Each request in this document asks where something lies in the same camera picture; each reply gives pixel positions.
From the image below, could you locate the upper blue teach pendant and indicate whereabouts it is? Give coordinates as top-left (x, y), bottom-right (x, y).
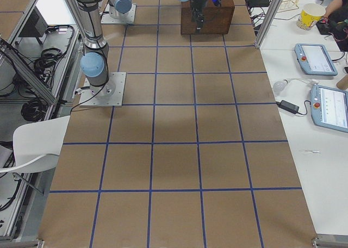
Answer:
top-left (294, 44), bottom-right (338, 76)

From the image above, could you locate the black power adapter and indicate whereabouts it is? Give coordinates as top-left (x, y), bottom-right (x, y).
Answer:
top-left (276, 100), bottom-right (299, 114)

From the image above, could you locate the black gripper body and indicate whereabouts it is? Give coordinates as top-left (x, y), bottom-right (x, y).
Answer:
top-left (191, 0), bottom-right (207, 14)

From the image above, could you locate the yellow popcorn bucket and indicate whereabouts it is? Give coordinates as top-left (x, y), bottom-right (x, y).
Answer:
top-left (296, 3), bottom-right (326, 30)

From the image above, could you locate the dark wooden drawer cabinet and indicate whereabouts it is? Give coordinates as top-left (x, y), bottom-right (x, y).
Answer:
top-left (181, 0), bottom-right (235, 35)

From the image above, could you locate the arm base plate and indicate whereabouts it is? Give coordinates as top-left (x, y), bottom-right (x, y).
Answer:
top-left (79, 72), bottom-right (126, 107)
top-left (101, 4), bottom-right (136, 25)

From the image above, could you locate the lower blue teach pendant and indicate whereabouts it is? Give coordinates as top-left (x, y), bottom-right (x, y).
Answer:
top-left (310, 85), bottom-right (347, 133)

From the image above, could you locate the blue teach pendant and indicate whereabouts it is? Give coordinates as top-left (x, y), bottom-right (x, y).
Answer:
top-left (310, 85), bottom-right (347, 133)
top-left (294, 44), bottom-right (338, 76)

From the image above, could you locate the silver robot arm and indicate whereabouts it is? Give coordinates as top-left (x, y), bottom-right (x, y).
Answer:
top-left (108, 0), bottom-right (136, 20)
top-left (73, 0), bottom-right (221, 95)

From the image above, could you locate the white light bulb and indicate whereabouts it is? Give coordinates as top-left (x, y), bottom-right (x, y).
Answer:
top-left (272, 79), bottom-right (289, 94)

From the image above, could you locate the aluminium frame post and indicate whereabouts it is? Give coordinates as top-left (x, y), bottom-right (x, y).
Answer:
top-left (254, 0), bottom-right (283, 48)

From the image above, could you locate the grey control box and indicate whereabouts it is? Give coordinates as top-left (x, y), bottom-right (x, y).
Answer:
top-left (15, 7), bottom-right (48, 45)

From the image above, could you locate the white chair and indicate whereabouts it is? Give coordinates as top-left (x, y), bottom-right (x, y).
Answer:
top-left (1, 115), bottom-right (70, 173)

